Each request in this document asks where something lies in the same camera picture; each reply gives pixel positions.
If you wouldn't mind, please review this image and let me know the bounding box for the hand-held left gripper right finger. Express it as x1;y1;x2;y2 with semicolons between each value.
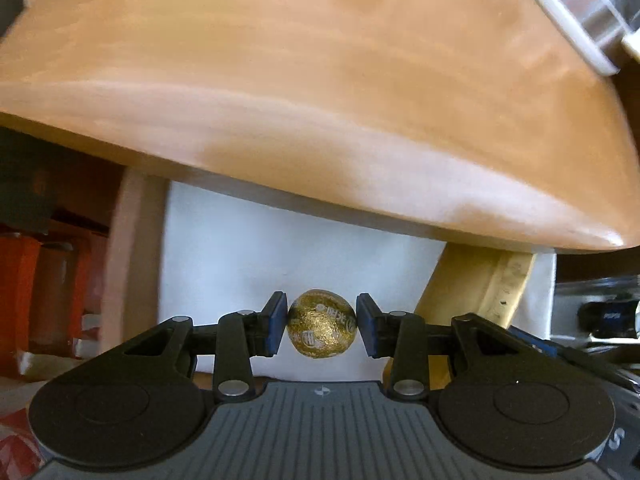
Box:
354;292;522;402

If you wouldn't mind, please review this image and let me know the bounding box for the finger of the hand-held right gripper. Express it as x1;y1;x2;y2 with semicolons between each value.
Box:
507;326;596;368

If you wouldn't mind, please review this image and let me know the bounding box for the glass electric kettle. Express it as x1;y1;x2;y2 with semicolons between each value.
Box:
525;0;640;77

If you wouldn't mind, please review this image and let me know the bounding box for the gold foil ball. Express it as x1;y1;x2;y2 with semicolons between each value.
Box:
286;288;357;361

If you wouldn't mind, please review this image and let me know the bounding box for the wooden nightstand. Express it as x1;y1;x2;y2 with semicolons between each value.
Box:
0;0;640;253

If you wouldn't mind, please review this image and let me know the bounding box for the red gift bag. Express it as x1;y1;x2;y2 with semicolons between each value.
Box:
0;232;108;378

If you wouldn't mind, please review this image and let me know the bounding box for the gold foil packet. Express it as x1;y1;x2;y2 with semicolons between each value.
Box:
415;242;538;332

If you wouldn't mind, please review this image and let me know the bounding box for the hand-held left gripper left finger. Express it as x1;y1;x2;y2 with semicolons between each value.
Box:
122;290;290;402

